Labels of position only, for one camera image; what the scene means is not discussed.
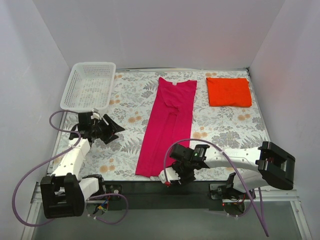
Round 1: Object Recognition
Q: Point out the pink t shirt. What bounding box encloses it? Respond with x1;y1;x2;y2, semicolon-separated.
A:
135;77;197;178

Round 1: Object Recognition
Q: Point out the folded orange t shirt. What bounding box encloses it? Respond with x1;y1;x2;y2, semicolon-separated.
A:
206;77;252;108

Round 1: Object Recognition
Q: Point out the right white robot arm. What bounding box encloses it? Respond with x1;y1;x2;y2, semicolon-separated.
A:
159;141;296;201

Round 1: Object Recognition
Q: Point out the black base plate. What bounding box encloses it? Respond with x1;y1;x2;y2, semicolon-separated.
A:
104;180;231;211

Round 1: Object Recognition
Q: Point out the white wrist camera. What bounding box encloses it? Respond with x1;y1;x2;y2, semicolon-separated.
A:
91;108;102;120
158;167;180;187

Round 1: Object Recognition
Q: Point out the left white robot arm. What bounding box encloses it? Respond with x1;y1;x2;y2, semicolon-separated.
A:
40;111;125;219

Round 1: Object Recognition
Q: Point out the floral table mat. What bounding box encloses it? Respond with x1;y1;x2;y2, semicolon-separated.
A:
79;70;269;181

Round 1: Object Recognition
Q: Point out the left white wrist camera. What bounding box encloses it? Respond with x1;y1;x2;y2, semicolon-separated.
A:
91;108;102;120

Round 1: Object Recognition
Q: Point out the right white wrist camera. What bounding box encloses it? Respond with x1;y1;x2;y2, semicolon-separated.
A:
158;167;180;187

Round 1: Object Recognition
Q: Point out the white plastic basket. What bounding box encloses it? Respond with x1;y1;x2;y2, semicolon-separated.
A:
60;62;116;114

